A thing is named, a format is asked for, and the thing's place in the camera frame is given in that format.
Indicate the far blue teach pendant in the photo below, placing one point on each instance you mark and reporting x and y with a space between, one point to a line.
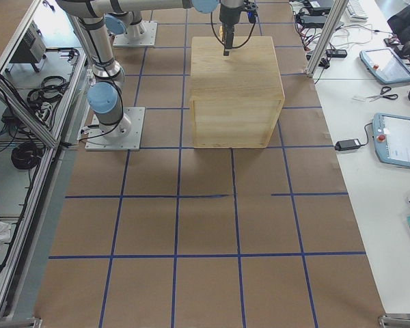
385 66

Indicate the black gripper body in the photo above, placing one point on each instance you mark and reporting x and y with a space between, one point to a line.
227 15

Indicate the black handled scissors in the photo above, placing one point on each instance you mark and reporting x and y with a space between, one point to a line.
384 93

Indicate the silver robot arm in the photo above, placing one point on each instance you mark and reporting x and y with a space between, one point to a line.
105 96
118 22

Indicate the black power adapter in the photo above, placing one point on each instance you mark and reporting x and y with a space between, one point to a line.
347 145

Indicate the aluminium frame post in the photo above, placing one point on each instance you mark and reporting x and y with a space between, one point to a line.
331 23

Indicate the blue teach pendant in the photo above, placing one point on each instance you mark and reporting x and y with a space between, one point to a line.
392 139
385 66

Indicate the near blue teach pendant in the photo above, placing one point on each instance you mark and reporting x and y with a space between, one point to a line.
392 139

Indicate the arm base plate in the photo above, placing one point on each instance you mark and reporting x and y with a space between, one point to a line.
126 136
140 35

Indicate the wooden drawer cabinet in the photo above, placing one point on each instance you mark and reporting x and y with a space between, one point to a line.
236 99

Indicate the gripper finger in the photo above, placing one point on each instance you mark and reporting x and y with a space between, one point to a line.
228 37

